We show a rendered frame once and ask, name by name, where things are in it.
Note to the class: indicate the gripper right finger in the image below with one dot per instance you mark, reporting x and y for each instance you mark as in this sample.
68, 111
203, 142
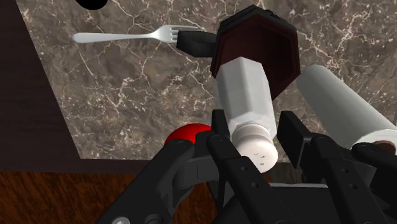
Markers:
335, 173

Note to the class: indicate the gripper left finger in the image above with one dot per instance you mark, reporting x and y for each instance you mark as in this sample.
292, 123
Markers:
235, 167

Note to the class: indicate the red ball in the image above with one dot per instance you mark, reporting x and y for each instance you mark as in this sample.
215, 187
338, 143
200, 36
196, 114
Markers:
186, 131

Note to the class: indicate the white paper towel roll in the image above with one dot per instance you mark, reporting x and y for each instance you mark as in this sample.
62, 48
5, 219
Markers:
338, 108

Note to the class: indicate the white salt shaker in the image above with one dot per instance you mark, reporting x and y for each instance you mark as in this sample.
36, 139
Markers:
245, 99

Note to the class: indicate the silver fork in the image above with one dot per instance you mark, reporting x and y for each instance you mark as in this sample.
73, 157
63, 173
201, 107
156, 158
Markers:
124, 36

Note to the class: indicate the black round object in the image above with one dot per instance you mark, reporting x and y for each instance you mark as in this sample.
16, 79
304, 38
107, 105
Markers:
92, 3

